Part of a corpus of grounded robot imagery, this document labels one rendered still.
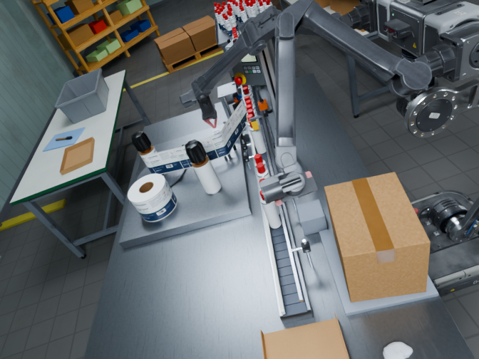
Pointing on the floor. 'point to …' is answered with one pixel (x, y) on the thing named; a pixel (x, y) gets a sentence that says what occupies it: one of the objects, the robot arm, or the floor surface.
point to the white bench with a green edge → (45, 158)
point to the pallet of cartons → (187, 43)
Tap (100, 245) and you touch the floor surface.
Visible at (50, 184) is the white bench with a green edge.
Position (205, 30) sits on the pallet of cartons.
